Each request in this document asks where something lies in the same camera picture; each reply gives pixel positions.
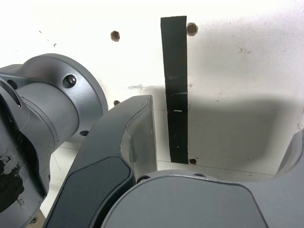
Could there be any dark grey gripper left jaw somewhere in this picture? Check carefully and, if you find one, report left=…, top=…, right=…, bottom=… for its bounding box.
left=45, top=94, right=158, bottom=228

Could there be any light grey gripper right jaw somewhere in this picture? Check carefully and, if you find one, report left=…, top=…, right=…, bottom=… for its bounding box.
left=102, top=128, right=304, bottom=228

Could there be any black tape strip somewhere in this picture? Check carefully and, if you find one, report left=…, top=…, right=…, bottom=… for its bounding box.
left=160, top=15, right=190, bottom=165

